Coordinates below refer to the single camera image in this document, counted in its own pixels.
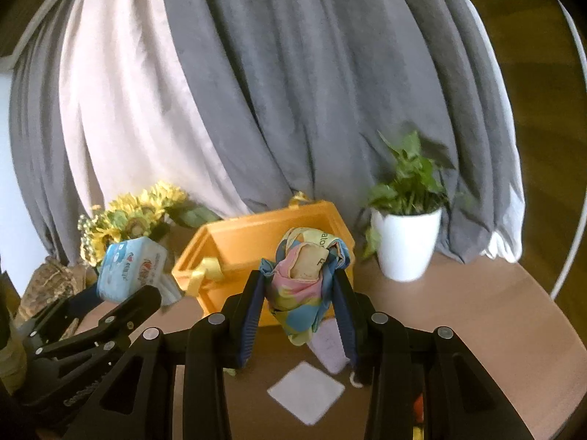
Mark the blue white soft packet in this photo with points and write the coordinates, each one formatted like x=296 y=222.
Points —
x=128 y=266

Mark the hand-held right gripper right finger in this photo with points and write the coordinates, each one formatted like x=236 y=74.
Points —
x=345 y=325

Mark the colourful patchwork scarf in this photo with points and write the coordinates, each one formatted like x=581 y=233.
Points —
x=293 y=293

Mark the brown patterned cloth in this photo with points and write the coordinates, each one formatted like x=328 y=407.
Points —
x=50 y=284

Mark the black red yellow plush toy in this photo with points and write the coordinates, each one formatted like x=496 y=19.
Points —
x=418 y=408

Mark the white sheer curtain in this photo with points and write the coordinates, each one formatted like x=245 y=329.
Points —
x=509 y=220

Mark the sunflower bouquet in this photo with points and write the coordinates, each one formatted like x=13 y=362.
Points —
x=137 y=211

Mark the white square cloth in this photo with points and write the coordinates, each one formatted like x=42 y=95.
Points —
x=305 y=392

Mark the orange plastic crate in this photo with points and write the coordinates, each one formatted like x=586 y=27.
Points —
x=238 y=238

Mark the beige curtain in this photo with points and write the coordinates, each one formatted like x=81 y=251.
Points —
x=137 y=101

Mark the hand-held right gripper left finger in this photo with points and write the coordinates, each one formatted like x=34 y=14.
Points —
x=251 y=325

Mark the grey curtain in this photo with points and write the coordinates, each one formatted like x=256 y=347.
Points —
x=321 y=78
x=36 y=169

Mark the green plant in white pot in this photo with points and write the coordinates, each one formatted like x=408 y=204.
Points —
x=406 y=243

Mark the pale pink paper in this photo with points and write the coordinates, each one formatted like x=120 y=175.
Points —
x=330 y=348

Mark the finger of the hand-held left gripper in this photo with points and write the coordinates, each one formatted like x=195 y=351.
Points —
x=135 y=307
x=85 y=300

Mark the grey ribbed vase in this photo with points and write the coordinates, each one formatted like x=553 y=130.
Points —
x=168 y=288

